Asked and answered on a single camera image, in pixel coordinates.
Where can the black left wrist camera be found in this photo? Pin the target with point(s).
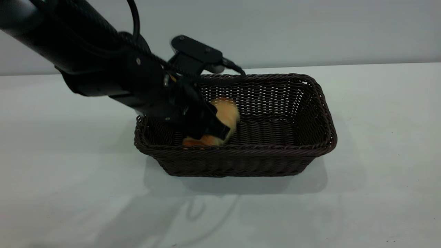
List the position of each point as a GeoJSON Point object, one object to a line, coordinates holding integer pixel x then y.
{"type": "Point", "coordinates": [196, 51]}

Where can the striped orange bread roll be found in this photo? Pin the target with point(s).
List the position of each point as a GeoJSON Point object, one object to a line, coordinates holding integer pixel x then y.
{"type": "Point", "coordinates": [229, 115]}

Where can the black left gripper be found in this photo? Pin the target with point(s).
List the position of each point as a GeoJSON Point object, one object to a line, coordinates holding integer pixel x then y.
{"type": "Point", "coordinates": [162, 96]}

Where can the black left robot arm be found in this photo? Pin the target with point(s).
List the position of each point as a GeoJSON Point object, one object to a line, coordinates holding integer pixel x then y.
{"type": "Point", "coordinates": [69, 38]}

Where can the dark brown wicker basket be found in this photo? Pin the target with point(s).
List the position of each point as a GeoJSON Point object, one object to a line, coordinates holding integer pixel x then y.
{"type": "Point", "coordinates": [275, 162]}

